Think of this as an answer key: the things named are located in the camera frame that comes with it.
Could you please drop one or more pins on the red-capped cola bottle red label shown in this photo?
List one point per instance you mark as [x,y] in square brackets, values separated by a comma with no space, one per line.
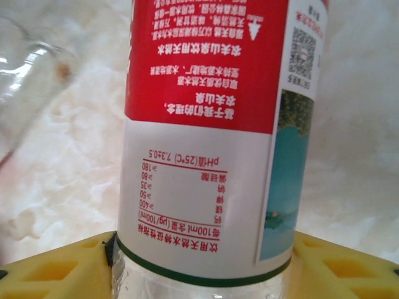
[28,78]

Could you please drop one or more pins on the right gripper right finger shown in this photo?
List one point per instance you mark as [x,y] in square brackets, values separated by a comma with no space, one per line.
[349,274]

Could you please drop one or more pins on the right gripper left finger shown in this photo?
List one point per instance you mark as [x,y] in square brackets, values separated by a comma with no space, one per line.
[46,274]

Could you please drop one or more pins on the red-capped bottle red-white label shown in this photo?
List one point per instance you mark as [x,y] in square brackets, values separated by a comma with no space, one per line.
[202,187]

